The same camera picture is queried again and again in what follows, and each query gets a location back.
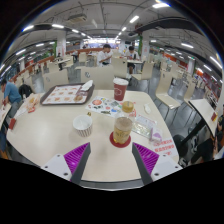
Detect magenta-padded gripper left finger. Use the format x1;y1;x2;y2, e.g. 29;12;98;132
41;142;92;185

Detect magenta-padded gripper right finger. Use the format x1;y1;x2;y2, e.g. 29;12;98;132
131;142;184;186

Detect clear tea bottle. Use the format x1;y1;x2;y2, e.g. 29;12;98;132
112;100;135;146

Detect small purple wrapper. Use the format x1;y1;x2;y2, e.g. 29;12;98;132
149;127;164;144

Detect flat round red coaster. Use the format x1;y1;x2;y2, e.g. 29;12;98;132
109;130;132;149

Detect small white packet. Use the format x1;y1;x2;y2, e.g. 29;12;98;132
143;103;152;115

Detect small red box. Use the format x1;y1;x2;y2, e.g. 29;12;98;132
8;118;17;130

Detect person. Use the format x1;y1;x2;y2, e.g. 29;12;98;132
0;78;23;118
213;113;224;161
124;45;140;74
96;43;114;68

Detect beige neighbouring table, black leg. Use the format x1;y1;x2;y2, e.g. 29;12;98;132
188;98;219;144

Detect clear plastic food bag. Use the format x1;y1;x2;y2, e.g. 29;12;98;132
19;93;42;114

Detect dark food tray, paper liner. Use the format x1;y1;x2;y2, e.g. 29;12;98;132
39;83;96;106

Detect black backpack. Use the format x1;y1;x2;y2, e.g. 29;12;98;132
18;83;34;100

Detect crumpled white napkin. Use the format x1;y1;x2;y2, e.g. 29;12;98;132
79;79;94;92

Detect red paper cup with lid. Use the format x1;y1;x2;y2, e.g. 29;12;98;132
112;77;130;102

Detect beige canteen chairs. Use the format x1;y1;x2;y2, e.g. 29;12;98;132
13;49;214;118

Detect ceiling air conditioner unit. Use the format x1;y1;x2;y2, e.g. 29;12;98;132
66;13;88;24

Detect ceiling lights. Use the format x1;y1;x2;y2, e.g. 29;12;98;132
0;2;223;83

